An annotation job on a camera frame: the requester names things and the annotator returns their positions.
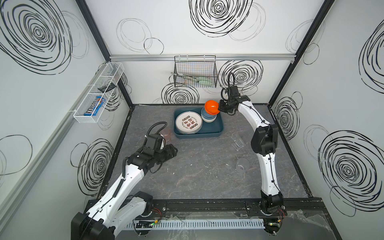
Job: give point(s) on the pink plastic cup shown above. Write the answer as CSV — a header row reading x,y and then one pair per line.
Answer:
x,y
167,134

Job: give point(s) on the teal plastic bin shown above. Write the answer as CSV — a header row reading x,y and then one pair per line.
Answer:
x,y
208,130

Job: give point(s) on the white wire shelf basket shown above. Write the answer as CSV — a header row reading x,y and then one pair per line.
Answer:
x,y
108,73

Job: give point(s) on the cream bowl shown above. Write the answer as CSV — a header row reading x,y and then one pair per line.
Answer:
x,y
209,120

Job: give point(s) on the green item in basket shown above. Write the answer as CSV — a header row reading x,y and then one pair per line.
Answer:
x,y
207,81

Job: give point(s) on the blue bowl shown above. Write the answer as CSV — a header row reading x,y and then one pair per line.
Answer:
x,y
206,115

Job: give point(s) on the black wire basket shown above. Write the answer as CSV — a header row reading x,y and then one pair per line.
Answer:
x,y
196,66

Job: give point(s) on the black front rail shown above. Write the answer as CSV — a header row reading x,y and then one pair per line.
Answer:
x,y
249,207

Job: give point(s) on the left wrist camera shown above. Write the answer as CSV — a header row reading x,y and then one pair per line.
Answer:
x,y
155,142

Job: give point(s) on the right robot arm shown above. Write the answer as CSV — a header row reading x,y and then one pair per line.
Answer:
x,y
264,144

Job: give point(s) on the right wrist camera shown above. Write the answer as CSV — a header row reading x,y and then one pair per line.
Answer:
x,y
233,92

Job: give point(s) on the clear glass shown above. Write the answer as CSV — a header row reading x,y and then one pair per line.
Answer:
x,y
237,142
242,165

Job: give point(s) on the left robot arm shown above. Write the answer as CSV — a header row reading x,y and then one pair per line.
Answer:
x,y
112,213

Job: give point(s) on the black remote in basket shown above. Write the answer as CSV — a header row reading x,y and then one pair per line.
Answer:
x,y
107,88

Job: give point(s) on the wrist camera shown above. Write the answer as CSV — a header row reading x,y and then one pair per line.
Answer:
x,y
233,92
155,142

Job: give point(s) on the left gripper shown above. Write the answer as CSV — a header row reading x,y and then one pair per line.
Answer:
x,y
169,151

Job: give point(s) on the orange bowl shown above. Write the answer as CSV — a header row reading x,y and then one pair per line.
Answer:
x,y
212,107

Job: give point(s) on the white slotted cable duct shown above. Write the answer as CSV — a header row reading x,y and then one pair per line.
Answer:
x,y
194,224

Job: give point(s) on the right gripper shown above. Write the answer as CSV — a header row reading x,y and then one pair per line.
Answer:
x,y
223,106

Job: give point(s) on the metal tongs in basket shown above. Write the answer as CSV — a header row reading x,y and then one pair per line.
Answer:
x,y
186,77

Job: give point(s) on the blue candy packet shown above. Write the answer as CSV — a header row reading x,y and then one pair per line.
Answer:
x,y
95,106

